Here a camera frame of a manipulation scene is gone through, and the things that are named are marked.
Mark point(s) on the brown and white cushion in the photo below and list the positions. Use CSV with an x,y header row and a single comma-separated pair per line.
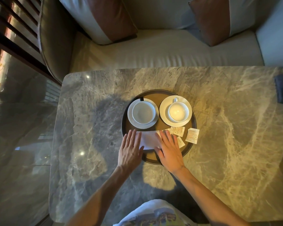
x,y
212,21
108,18

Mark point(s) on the person's right little finger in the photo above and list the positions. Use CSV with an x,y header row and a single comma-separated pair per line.
x,y
177,147

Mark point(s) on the person's left hand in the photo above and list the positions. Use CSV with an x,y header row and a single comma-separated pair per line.
x,y
129,155

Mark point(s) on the beige sofa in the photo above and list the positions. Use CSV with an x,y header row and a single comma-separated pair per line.
x,y
155,51

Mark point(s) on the person's right middle finger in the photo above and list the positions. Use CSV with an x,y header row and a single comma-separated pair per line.
x,y
168,138

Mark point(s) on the person's right hand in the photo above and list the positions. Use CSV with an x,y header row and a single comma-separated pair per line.
x,y
171,157

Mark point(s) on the white paper napkin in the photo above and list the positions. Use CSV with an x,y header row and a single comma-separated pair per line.
x,y
149,140

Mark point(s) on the dark wooden slatted screen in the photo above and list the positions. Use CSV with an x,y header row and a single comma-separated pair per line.
x,y
11,32

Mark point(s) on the person's left middle finger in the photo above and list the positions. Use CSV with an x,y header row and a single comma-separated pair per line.
x,y
133,138

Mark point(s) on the person's left little finger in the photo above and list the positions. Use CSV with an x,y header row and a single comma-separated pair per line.
x,y
122,145

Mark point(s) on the person's left forearm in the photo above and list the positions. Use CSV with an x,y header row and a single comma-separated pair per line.
x,y
101,197

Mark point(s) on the person's right thumb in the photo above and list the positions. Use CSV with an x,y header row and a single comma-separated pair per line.
x,y
158,152

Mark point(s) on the white printed shirt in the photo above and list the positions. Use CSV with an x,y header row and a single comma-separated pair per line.
x,y
153,214

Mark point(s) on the person's right forearm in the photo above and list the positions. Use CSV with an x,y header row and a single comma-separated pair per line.
x,y
207,200

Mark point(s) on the white sugar packet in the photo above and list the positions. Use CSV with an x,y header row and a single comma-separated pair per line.
x,y
177,131
192,136
181,142

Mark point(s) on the white saucer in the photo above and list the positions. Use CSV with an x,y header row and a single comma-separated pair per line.
x,y
136,123
164,120

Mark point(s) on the round brown tray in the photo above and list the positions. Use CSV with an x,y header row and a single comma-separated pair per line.
x,y
164,124

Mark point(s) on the person's left thumb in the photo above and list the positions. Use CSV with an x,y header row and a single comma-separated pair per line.
x,y
141,152

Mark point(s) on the white cup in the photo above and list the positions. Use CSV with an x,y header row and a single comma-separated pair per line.
x,y
178,111
143,112

